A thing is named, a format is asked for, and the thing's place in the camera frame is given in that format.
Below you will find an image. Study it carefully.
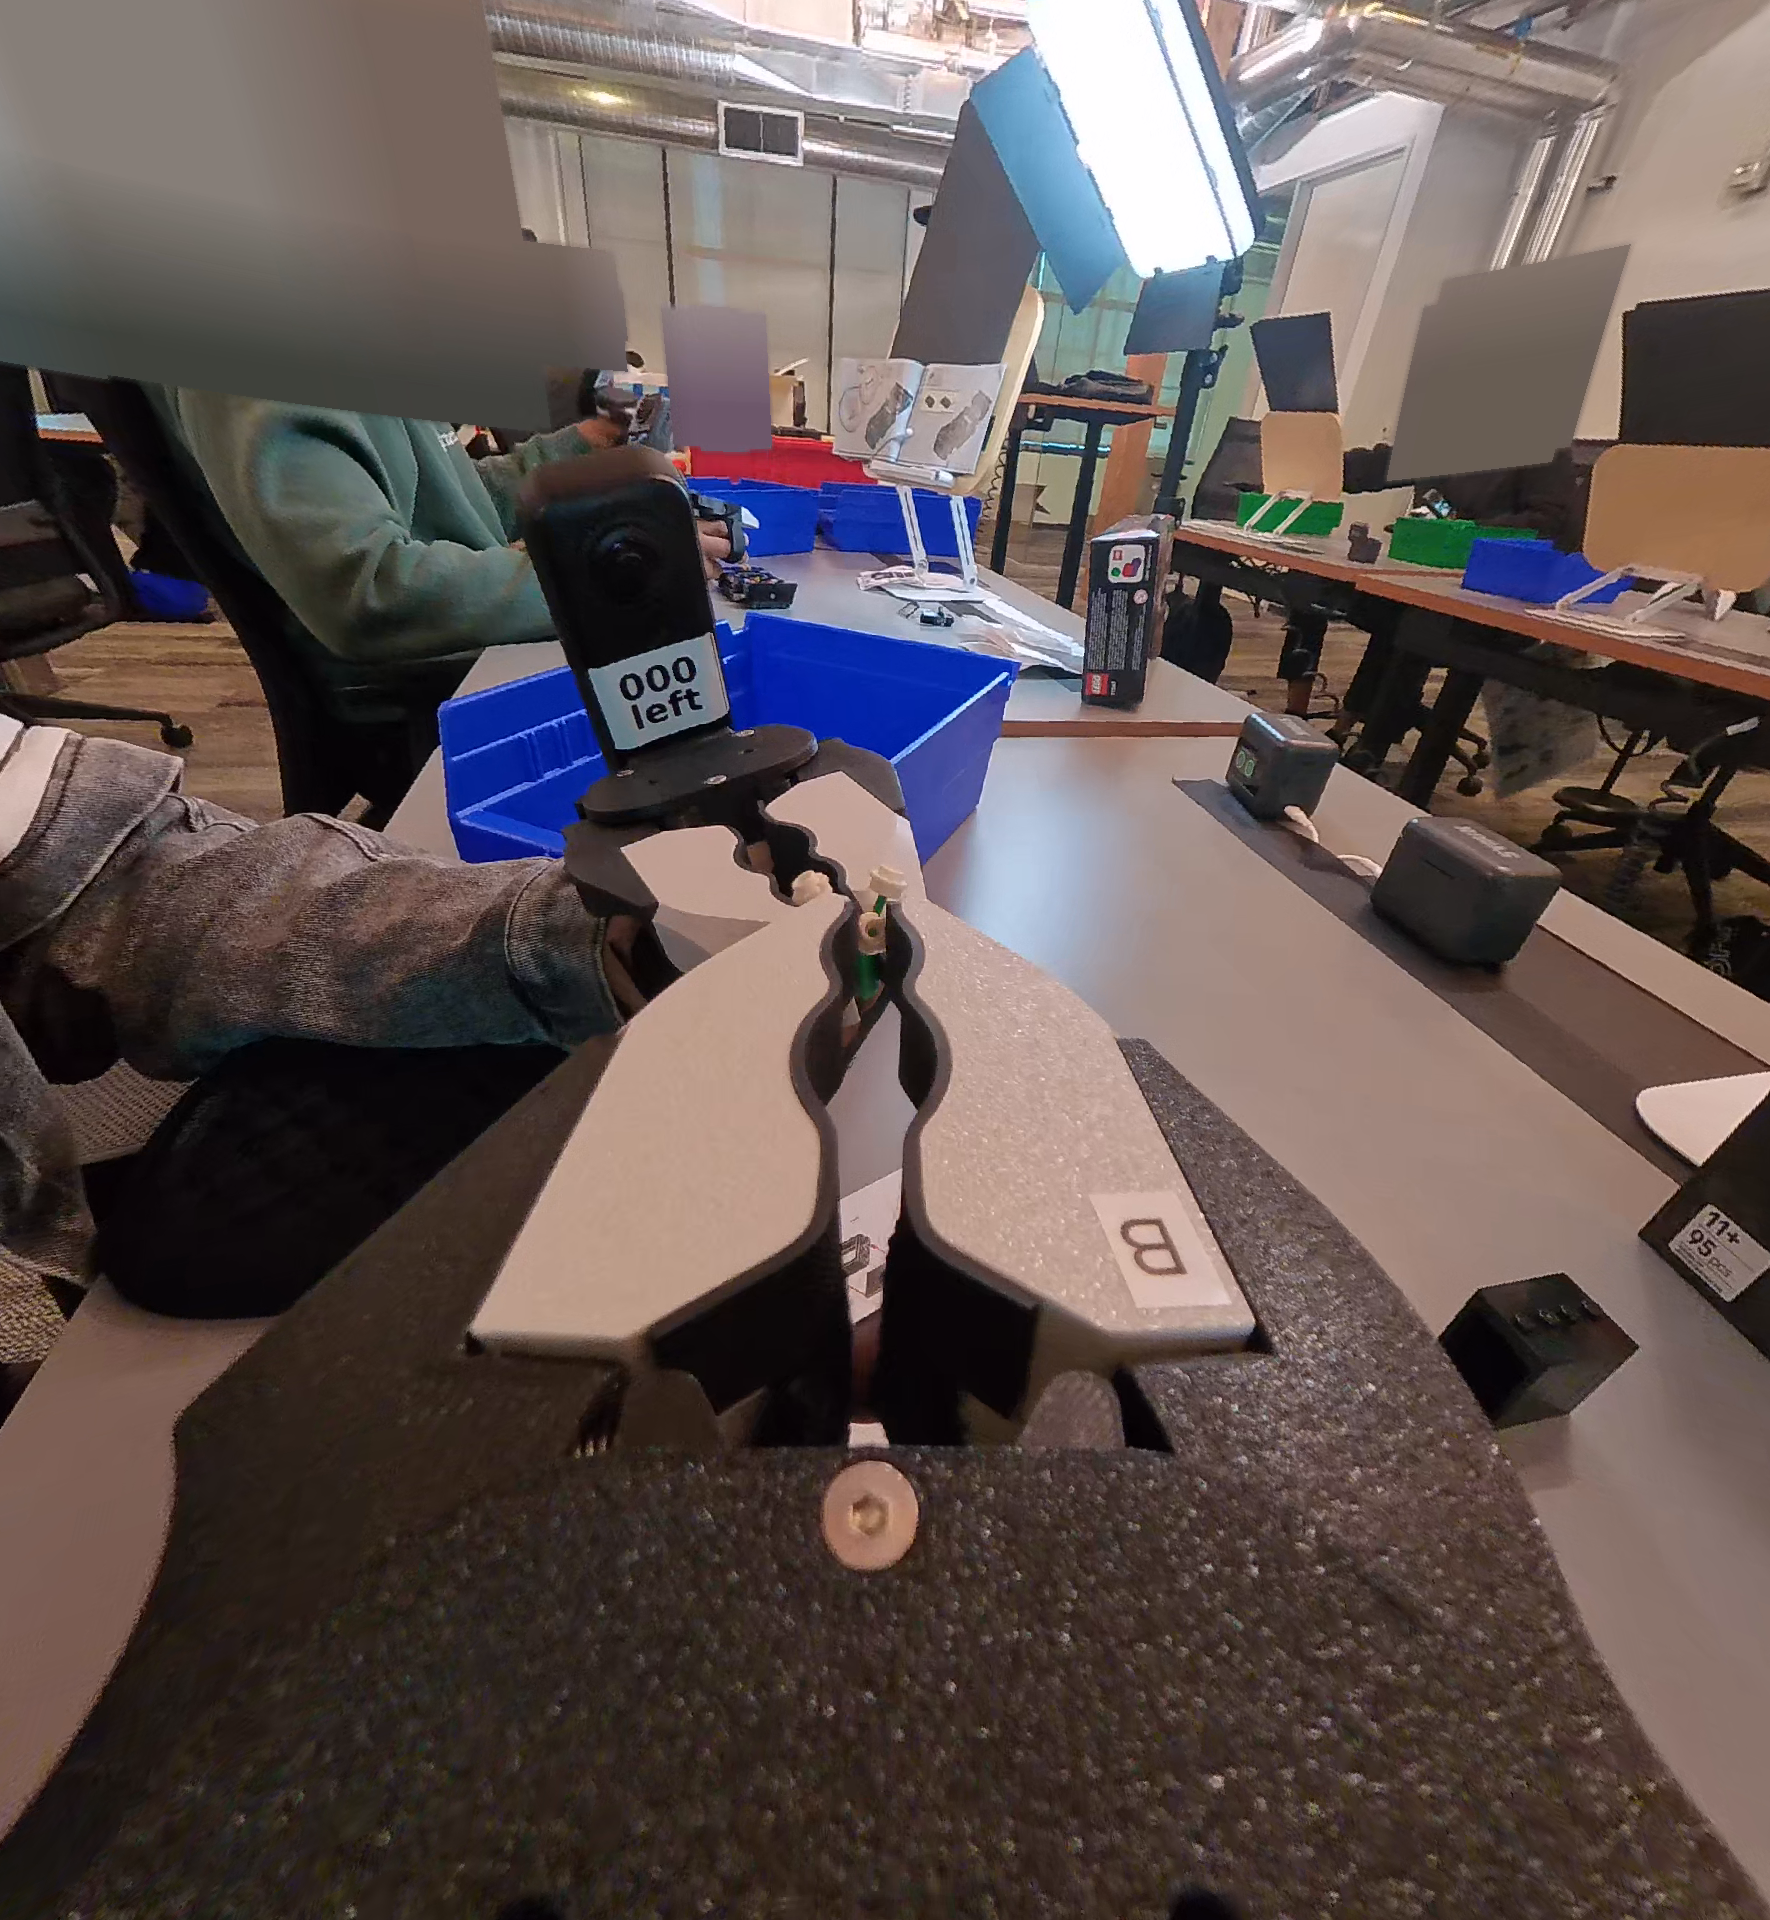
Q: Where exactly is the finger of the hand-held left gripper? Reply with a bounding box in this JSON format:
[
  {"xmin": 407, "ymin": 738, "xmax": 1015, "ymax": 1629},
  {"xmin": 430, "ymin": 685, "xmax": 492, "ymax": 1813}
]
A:
[
  {"xmin": 762, "ymin": 743, "xmax": 923, "ymax": 903},
  {"xmin": 619, "ymin": 829, "xmax": 828, "ymax": 997}
]

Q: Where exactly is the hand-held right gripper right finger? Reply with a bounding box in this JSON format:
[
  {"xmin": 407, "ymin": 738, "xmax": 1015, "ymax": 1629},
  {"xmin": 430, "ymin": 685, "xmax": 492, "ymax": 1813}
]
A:
[{"xmin": 873, "ymin": 901, "xmax": 1263, "ymax": 1454}]

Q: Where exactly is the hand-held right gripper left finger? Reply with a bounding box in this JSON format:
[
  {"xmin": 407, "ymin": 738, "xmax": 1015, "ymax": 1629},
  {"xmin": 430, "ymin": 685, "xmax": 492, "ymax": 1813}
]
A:
[{"xmin": 464, "ymin": 896, "xmax": 859, "ymax": 1454}]

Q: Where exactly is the green white lego stem piece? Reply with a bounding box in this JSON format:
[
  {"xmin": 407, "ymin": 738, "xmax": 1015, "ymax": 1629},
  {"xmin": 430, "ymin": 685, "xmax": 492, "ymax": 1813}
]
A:
[{"xmin": 846, "ymin": 865, "xmax": 913, "ymax": 1011}]

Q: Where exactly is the person's left forearm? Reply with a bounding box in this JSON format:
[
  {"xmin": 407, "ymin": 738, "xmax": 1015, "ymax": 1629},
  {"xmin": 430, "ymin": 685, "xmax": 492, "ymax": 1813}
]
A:
[{"xmin": 0, "ymin": 721, "xmax": 636, "ymax": 1090}]

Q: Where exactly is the lego instruction booklet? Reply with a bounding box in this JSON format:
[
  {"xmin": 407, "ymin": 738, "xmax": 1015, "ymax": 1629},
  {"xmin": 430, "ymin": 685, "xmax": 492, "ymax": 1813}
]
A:
[{"xmin": 828, "ymin": 1035, "xmax": 910, "ymax": 1338}]

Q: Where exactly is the upright lego box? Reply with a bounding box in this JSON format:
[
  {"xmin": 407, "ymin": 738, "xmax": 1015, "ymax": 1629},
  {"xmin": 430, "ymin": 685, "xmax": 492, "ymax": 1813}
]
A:
[{"xmin": 1082, "ymin": 517, "xmax": 1179, "ymax": 711}]

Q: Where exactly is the small black lego cube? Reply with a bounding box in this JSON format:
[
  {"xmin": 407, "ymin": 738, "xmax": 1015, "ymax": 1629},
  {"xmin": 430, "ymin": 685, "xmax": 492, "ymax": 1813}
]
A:
[{"xmin": 1440, "ymin": 1274, "xmax": 1641, "ymax": 1429}]

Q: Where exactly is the large blue plastic bin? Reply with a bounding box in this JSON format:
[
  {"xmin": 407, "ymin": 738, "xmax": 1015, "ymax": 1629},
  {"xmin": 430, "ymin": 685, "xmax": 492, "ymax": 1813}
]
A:
[{"xmin": 439, "ymin": 613, "xmax": 1015, "ymax": 871}]

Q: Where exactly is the small blue plastic bin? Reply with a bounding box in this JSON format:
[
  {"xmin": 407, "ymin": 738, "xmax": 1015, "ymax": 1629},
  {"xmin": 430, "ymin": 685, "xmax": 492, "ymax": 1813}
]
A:
[
  {"xmin": 820, "ymin": 483, "xmax": 984, "ymax": 554},
  {"xmin": 690, "ymin": 476, "xmax": 828, "ymax": 561},
  {"xmin": 1462, "ymin": 537, "xmax": 1638, "ymax": 611}
]

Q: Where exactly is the red plastic bin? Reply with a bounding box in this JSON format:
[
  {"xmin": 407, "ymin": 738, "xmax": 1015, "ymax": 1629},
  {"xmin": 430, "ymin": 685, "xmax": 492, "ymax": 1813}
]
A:
[{"xmin": 686, "ymin": 435, "xmax": 837, "ymax": 490}]

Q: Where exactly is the open booklet on clear stand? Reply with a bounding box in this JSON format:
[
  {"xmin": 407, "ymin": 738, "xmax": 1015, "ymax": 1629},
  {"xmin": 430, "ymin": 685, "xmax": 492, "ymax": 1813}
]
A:
[{"xmin": 828, "ymin": 356, "xmax": 1010, "ymax": 594}]

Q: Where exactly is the small grey charger device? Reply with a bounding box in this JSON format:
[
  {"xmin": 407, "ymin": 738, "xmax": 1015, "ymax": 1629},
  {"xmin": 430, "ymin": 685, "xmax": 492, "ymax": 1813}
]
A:
[{"xmin": 1225, "ymin": 713, "xmax": 1342, "ymax": 823}]

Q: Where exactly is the grey rounded case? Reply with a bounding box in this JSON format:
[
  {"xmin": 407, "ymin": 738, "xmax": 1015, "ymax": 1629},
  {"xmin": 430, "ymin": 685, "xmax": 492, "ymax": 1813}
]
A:
[{"xmin": 1368, "ymin": 816, "xmax": 1567, "ymax": 971}]

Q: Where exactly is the light stand pole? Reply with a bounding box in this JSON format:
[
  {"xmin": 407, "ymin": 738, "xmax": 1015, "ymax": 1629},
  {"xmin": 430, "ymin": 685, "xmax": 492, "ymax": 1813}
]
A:
[{"xmin": 1189, "ymin": 262, "xmax": 1243, "ymax": 603}]

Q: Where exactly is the wooden board stand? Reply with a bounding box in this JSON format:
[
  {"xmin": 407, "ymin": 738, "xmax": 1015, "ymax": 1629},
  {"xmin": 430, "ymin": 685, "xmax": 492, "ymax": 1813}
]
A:
[
  {"xmin": 1259, "ymin": 409, "xmax": 1346, "ymax": 506},
  {"xmin": 1582, "ymin": 444, "xmax": 1770, "ymax": 596}
]

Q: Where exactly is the black office chair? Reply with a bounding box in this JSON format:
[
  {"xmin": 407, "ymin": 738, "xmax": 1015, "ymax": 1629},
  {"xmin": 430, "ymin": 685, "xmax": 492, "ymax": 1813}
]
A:
[
  {"xmin": 0, "ymin": 356, "xmax": 198, "ymax": 752},
  {"xmin": 1542, "ymin": 716, "xmax": 1770, "ymax": 940}
]

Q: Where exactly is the black panel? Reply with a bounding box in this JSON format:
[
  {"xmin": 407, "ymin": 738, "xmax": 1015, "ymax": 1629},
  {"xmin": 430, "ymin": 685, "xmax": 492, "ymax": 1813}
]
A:
[
  {"xmin": 1251, "ymin": 312, "xmax": 1342, "ymax": 420},
  {"xmin": 1620, "ymin": 282, "xmax": 1770, "ymax": 451}
]

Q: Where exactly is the studio light panel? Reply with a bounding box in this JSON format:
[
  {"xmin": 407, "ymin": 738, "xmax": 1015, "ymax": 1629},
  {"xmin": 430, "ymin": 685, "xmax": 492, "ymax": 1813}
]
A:
[{"xmin": 892, "ymin": 0, "xmax": 1267, "ymax": 362}]

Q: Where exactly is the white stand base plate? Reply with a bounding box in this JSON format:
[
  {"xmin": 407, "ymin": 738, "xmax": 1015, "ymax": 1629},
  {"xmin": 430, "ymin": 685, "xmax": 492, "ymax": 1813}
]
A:
[{"xmin": 1634, "ymin": 1069, "xmax": 1770, "ymax": 1171}]

